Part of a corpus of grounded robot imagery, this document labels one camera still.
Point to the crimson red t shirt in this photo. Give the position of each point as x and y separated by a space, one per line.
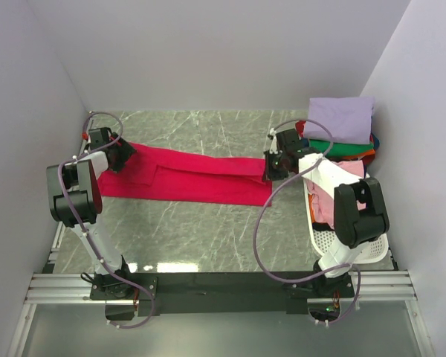
168 175

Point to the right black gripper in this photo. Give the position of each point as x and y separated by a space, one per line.
268 174

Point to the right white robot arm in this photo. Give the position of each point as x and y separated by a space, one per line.
327 175

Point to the orange garment in basket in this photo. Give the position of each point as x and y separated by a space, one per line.
314 210

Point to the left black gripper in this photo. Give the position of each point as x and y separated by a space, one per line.
125 151

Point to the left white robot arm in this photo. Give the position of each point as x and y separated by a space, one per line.
75 200

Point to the aluminium extrusion rail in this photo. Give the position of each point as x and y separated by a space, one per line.
376 286

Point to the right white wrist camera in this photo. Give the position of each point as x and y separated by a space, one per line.
273 136

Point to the pink t shirt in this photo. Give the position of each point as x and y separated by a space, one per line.
324 201

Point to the folded green t shirt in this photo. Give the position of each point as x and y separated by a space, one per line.
342 148

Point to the folded dark red t shirt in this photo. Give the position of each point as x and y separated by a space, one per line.
339 151

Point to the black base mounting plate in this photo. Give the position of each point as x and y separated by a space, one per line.
212 292

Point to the folded lavender t shirt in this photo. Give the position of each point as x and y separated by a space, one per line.
348 119

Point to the white perforated laundry basket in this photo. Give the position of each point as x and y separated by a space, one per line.
375 249

